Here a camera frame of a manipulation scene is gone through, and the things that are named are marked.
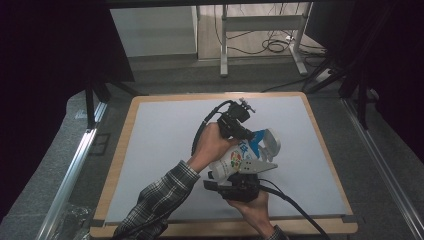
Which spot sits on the clear jar with flip lid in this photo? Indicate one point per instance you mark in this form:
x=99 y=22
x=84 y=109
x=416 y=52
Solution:
x=271 y=143

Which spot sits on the aluminium rail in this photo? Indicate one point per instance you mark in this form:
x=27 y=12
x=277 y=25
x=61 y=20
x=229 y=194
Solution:
x=70 y=176
x=386 y=173

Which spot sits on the white table mat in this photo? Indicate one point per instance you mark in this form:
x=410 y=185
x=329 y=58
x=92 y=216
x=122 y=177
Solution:
x=160 y=133

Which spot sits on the white panel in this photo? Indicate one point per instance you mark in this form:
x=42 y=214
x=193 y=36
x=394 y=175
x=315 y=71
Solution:
x=153 y=31

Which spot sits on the person's left hand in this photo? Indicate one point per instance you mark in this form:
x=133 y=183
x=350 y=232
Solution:
x=210 y=146

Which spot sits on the black metal stand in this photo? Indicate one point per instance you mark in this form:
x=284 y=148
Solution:
x=90 y=103
x=361 y=100

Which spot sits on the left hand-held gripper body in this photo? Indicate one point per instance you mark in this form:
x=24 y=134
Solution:
x=233 y=118

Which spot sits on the blue and white milk carton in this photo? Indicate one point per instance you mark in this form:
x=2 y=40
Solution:
x=230 y=161

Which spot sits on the clear plastic bag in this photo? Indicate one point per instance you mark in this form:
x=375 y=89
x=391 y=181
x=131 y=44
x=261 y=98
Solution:
x=71 y=220

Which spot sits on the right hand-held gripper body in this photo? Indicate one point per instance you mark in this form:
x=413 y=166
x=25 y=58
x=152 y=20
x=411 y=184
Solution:
x=241 y=188

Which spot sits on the white power strip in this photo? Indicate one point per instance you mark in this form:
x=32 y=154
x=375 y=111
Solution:
x=322 y=76

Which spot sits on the person's right hand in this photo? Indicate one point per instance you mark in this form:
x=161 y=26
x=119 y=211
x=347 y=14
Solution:
x=256 y=210

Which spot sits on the white metal desk frame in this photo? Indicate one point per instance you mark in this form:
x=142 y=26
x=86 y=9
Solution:
x=263 y=23

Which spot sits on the dark curtain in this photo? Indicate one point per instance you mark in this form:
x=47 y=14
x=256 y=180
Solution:
x=40 y=83
x=396 y=66

